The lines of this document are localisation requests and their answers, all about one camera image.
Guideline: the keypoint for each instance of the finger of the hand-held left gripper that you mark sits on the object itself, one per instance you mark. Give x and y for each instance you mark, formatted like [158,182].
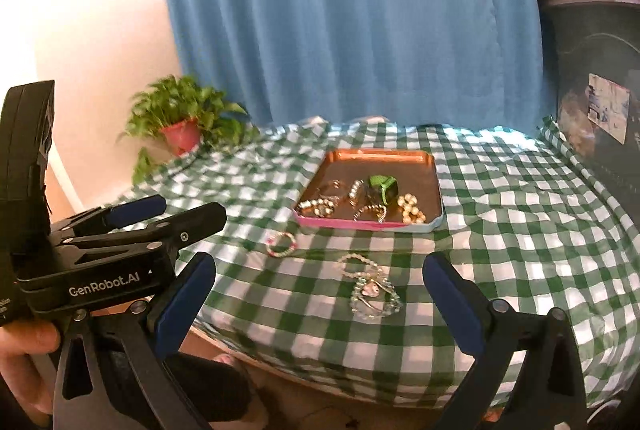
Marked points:
[200,220]
[135,210]

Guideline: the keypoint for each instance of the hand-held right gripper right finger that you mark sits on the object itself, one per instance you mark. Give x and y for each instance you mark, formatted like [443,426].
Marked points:
[452,305]

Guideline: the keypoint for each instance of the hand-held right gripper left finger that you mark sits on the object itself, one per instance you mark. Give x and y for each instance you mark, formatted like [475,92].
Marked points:
[185,305]

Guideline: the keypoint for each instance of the copper tray with pink rim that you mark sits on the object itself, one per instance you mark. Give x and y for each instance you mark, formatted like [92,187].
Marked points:
[345,165]

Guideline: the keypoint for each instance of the person's left hand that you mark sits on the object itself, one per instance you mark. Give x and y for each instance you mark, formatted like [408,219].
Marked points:
[25,340]

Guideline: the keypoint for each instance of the green checked tablecloth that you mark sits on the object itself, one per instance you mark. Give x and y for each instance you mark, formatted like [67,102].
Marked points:
[500,235]

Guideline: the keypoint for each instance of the dark cloth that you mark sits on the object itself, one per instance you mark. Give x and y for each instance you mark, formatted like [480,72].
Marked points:
[215,390]

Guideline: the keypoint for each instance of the potted green plant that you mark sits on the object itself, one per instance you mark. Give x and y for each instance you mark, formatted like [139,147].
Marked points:
[182,130]

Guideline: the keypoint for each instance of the paper label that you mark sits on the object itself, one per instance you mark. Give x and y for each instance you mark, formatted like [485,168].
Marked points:
[607,107]

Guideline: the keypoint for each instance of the blue curtain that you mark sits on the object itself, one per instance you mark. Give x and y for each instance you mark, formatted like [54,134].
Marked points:
[350,10]

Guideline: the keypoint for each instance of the clear storage box purple lid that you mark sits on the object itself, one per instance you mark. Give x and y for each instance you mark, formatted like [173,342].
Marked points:
[595,40]

